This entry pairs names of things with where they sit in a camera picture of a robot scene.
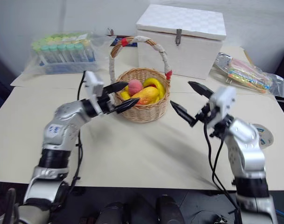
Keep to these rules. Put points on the white lidded box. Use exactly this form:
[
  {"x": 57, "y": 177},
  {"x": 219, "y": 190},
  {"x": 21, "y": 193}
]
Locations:
[{"x": 186, "y": 58}]

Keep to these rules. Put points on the orange red fruit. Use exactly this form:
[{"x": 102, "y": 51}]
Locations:
[{"x": 144, "y": 102}]

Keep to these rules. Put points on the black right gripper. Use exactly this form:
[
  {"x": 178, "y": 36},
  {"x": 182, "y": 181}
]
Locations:
[{"x": 208, "y": 114}]

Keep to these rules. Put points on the clear bag of colourful sticks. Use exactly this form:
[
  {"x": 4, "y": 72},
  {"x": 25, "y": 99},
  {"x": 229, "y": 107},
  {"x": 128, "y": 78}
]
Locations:
[{"x": 249, "y": 74}]

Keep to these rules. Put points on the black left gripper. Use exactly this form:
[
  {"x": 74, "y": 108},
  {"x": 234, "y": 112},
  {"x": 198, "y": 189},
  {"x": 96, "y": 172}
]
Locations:
[{"x": 106, "y": 105}]

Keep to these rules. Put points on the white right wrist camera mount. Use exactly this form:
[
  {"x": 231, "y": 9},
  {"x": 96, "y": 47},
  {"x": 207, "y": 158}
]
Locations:
[{"x": 225, "y": 98}]

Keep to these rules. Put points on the metal box latch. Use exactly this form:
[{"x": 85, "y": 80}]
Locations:
[{"x": 178, "y": 37}]

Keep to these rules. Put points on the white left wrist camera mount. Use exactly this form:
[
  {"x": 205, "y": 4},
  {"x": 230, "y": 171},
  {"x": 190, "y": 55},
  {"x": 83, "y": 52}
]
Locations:
[{"x": 94, "y": 84}]

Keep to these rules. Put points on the clear plastic bag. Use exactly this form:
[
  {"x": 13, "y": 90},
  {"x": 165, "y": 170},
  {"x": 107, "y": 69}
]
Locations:
[{"x": 32, "y": 67}]

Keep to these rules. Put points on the pink peach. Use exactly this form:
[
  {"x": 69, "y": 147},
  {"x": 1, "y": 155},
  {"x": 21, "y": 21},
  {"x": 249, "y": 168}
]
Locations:
[{"x": 135, "y": 87}]

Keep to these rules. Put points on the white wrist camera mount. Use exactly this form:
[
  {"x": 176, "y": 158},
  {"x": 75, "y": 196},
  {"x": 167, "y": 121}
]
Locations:
[
  {"x": 225, "y": 98},
  {"x": 94, "y": 84}
]

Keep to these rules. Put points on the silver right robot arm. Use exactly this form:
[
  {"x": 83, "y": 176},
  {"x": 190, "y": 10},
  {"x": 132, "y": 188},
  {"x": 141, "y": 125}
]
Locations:
[{"x": 246, "y": 144}]

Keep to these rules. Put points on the round white disc blue print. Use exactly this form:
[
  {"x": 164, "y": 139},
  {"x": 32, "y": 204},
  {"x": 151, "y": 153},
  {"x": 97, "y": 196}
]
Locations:
[{"x": 267, "y": 137}]

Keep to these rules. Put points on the yellow banana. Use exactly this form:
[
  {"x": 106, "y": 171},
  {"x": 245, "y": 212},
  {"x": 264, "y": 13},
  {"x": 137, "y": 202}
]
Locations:
[{"x": 157, "y": 85}]

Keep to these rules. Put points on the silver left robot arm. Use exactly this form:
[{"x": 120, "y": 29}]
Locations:
[{"x": 62, "y": 123}]

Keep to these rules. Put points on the yellow orange mango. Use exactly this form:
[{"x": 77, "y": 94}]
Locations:
[{"x": 146, "y": 92}]

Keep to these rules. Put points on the small yellow lemon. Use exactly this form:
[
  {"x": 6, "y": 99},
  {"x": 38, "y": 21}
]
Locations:
[{"x": 125, "y": 95}]

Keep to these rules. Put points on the dark rounded shape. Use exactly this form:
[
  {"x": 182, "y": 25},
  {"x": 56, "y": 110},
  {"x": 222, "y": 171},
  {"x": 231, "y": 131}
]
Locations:
[{"x": 111, "y": 213}]

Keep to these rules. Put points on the test tube rack with tubes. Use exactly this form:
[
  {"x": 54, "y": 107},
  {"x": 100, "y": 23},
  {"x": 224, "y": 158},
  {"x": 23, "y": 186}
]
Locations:
[{"x": 64, "y": 52}]

